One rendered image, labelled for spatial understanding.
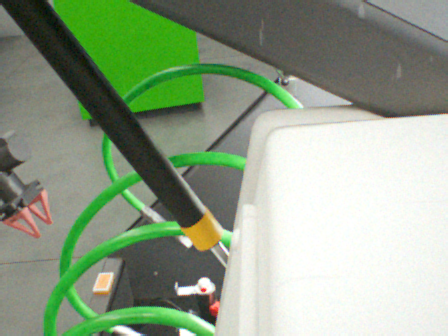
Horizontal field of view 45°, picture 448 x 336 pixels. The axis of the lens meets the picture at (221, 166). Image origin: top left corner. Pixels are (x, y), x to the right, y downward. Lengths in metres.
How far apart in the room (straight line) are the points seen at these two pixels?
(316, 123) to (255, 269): 0.07
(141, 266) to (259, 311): 1.02
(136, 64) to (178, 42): 0.35
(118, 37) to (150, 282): 2.97
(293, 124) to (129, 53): 3.83
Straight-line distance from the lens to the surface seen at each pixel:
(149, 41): 4.01
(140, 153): 0.28
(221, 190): 1.04
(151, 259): 1.16
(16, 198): 1.19
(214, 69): 0.67
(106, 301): 1.07
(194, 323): 0.47
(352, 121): 0.22
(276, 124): 0.23
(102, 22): 3.99
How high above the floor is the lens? 1.64
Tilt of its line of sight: 29 degrees down
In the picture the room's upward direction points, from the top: 7 degrees counter-clockwise
